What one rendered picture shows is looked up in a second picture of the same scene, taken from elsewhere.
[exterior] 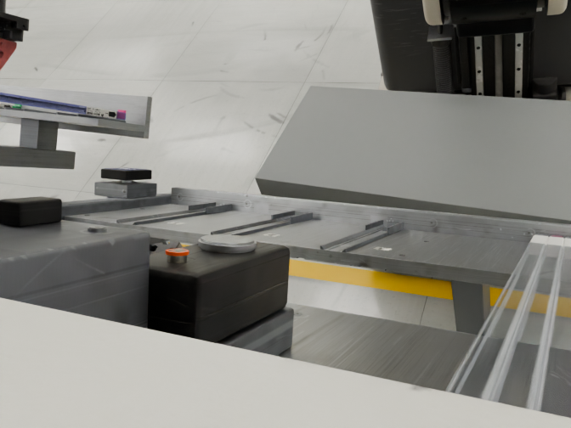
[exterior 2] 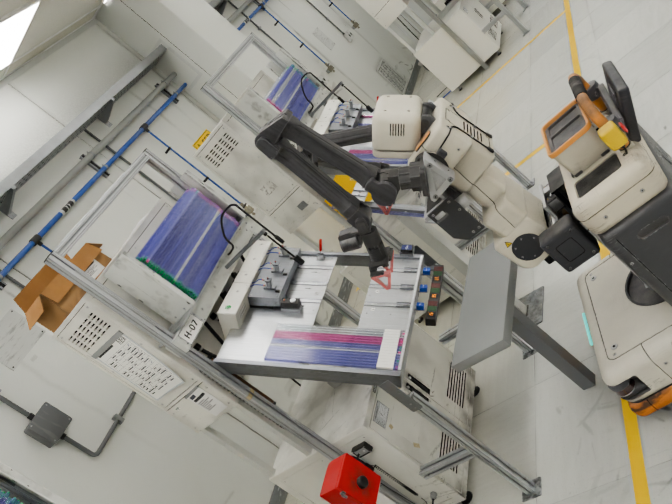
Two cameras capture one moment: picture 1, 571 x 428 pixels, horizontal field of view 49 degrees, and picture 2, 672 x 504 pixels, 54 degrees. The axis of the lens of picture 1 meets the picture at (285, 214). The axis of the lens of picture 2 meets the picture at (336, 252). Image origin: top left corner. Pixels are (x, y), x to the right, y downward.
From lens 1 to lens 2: 2.64 m
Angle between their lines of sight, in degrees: 81
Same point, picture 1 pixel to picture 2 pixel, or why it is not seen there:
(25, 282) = (266, 298)
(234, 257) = (288, 302)
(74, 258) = (270, 298)
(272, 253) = (293, 303)
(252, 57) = not seen: outside the picture
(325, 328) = (308, 313)
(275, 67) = not seen: outside the picture
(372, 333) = (308, 317)
